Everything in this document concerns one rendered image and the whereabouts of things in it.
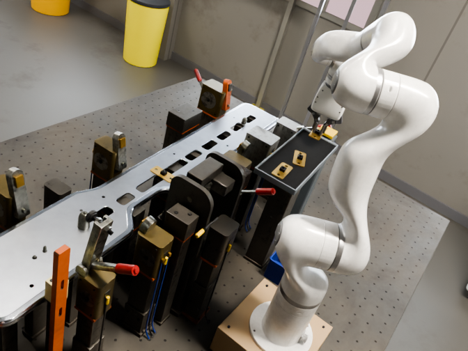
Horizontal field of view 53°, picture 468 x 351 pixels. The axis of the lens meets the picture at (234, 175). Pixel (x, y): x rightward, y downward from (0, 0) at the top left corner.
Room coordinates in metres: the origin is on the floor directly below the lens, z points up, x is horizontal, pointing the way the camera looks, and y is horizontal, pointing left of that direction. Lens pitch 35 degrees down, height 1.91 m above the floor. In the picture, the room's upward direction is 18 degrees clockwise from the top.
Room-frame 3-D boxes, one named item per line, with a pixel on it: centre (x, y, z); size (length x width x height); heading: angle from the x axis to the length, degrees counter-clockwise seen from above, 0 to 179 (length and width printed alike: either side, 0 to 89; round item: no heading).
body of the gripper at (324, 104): (1.40, -0.22, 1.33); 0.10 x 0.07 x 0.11; 76
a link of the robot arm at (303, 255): (0.89, -0.23, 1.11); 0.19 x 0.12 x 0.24; 95
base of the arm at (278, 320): (0.90, -0.27, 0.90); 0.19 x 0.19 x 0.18
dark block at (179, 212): (0.90, 0.09, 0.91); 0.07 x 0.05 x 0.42; 69
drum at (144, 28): (4.08, 1.19, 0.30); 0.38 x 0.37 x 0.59; 65
